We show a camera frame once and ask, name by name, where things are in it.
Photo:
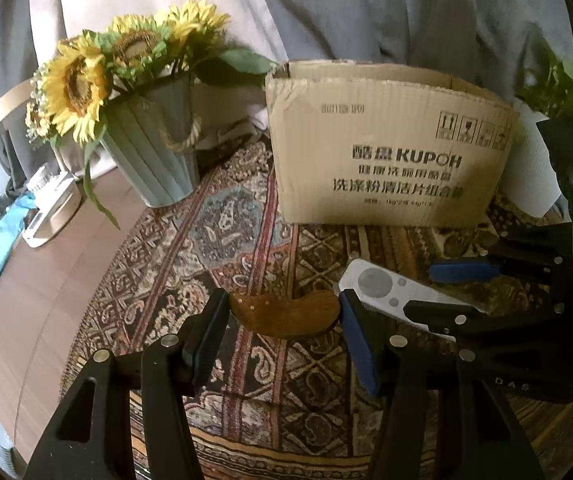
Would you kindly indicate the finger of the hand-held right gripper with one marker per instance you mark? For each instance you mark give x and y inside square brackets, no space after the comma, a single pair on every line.
[441,316]
[461,270]

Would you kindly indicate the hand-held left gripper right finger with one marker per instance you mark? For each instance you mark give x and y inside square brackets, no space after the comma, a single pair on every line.
[361,345]

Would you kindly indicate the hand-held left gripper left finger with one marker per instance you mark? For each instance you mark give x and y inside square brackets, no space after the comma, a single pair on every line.
[206,340]

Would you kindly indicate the white remote control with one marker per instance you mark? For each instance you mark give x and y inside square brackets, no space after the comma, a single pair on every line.
[381,285]

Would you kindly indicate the brown wooden comb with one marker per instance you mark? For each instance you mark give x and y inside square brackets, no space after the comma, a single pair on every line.
[286,317]

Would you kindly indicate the brown cardboard box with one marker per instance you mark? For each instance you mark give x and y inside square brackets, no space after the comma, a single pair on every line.
[391,125]

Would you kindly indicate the white ribbed plant pot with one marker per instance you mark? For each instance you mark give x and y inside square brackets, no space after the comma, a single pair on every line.
[531,170]

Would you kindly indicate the patterned table rug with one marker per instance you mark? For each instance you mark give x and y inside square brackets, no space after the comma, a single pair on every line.
[276,410]

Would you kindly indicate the green leafy plant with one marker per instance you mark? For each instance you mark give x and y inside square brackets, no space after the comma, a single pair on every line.
[566,85]

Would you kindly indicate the grey-green ribbed vase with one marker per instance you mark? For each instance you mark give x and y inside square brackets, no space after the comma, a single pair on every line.
[156,150]

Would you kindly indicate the white desktop device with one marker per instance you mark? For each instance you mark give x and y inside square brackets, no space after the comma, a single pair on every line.
[51,215]

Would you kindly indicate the blue cloth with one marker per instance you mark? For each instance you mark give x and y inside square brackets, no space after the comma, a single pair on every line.
[1,240]

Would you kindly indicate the grey curtain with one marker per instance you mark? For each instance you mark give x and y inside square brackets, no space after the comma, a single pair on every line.
[366,10]

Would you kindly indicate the artificial sunflower bouquet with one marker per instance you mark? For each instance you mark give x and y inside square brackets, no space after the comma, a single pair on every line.
[76,85]

